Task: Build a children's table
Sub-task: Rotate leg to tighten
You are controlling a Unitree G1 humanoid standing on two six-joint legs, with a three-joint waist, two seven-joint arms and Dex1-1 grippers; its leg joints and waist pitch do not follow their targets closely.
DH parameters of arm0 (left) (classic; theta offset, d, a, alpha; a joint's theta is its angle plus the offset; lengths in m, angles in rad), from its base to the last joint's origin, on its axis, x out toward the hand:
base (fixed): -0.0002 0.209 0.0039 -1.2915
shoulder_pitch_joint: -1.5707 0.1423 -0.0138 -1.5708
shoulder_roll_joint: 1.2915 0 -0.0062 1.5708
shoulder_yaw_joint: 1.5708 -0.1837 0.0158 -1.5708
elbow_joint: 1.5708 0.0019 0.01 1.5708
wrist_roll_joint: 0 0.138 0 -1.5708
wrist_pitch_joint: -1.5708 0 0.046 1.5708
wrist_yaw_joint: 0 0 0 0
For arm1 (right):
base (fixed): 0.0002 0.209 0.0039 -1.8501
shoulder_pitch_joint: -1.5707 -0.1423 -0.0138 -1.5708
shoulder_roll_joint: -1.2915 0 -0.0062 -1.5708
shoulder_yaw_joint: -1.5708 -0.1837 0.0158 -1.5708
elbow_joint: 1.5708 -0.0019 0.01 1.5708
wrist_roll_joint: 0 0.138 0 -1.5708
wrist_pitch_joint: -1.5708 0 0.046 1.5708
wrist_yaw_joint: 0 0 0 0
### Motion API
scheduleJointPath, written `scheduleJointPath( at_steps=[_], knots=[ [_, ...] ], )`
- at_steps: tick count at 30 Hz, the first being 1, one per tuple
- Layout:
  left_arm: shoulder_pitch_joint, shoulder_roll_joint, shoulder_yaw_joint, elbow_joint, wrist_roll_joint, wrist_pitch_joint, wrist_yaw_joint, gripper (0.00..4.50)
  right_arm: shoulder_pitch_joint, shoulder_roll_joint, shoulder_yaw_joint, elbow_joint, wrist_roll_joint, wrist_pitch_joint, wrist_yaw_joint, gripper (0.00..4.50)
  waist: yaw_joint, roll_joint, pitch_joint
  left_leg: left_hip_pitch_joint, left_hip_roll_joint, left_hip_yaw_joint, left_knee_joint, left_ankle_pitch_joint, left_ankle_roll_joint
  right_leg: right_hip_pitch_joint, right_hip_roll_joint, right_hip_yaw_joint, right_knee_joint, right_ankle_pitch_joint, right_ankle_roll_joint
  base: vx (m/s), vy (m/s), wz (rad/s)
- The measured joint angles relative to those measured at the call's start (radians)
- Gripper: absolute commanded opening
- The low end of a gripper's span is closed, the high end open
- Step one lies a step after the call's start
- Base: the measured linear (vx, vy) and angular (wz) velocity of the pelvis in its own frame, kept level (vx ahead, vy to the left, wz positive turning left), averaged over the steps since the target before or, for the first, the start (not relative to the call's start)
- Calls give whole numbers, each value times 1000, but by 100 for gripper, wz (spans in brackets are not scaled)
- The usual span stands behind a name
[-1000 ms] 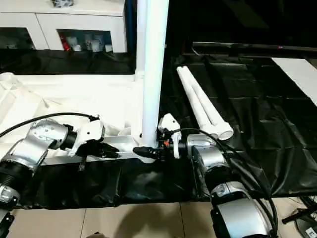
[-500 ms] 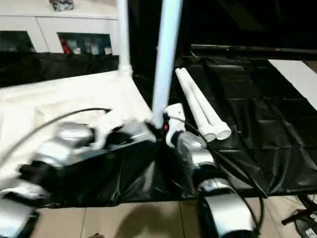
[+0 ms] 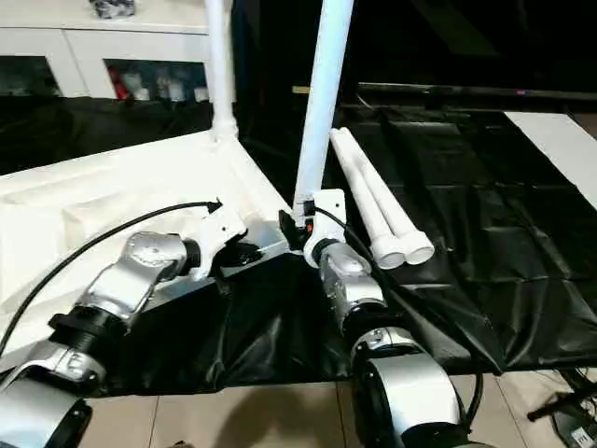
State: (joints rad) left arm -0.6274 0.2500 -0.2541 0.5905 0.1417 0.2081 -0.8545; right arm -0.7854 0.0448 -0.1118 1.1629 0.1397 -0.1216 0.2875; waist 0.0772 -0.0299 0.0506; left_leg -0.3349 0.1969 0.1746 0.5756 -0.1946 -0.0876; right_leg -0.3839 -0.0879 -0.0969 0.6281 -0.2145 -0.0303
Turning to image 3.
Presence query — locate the white plastic table leg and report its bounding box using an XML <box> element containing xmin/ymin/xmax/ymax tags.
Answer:
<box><xmin>290</xmin><ymin>0</ymin><xmax>354</xmax><ymax>226</ymax></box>
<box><xmin>204</xmin><ymin>0</ymin><xmax>240</xmax><ymax>142</ymax></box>
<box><xmin>328</xmin><ymin>129</ymin><xmax>408</xmax><ymax>271</ymax></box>
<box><xmin>338</xmin><ymin>127</ymin><xmax>437</xmax><ymax>267</ymax></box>

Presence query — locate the white plastic stool seat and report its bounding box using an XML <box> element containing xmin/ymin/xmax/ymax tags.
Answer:
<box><xmin>0</xmin><ymin>129</ymin><xmax>300</xmax><ymax>358</ymax></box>

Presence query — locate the black work mat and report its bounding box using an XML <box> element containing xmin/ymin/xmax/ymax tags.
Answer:
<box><xmin>0</xmin><ymin>92</ymin><xmax>597</xmax><ymax>398</ymax></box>

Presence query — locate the long black rod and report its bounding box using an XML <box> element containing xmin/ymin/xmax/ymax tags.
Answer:
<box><xmin>357</xmin><ymin>81</ymin><xmax>597</xmax><ymax>103</ymax></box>

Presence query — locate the white cabinet with glass doors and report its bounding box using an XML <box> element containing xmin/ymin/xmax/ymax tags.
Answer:
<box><xmin>0</xmin><ymin>0</ymin><xmax>220</xmax><ymax>103</ymax></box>

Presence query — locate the white flat sheet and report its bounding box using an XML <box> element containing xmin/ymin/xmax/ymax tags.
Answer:
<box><xmin>502</xmin><ymin>110</ymin><xmax>597</xmax><ymax>212</ymax></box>

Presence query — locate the dark object on cabinet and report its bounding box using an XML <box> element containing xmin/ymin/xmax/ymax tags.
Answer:
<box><xmin>90</xmin><ymin>0</ymin><xmax>137</xmax><ymax>21</ymax></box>

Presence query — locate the black stand foot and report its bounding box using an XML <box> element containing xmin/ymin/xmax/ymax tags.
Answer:
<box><xmin>526</xmin><ymin>385</ymin><xmax>597</xmax><ymax>422</ymax></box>

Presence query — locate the grey stand base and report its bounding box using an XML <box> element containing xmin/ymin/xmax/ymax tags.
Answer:
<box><xmin>549</xmin><ymin>410</ymin><xmax>597</xmax><ymax>448</ymax></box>

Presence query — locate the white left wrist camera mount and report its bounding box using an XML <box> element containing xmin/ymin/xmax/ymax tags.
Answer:
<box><xmin>183</xmin><ymin>206</ymin><xmax>249</xmax><ymax>282</ymax></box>

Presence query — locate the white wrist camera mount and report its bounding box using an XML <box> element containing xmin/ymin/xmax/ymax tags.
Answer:
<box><xmin>301</xmin><ymin>188</ymin><xmax>348</xmax><ymax>271</ymax></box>
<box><xmin>183</xmin><ymin>206</ymin><xmax>249</xmax><ymax>282</ymax></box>

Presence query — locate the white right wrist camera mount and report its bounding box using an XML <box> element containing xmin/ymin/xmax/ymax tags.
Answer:
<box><xmin>301</xmin><ymin>188</ymin><xmax>348</xmax><ymax>271</ymax></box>

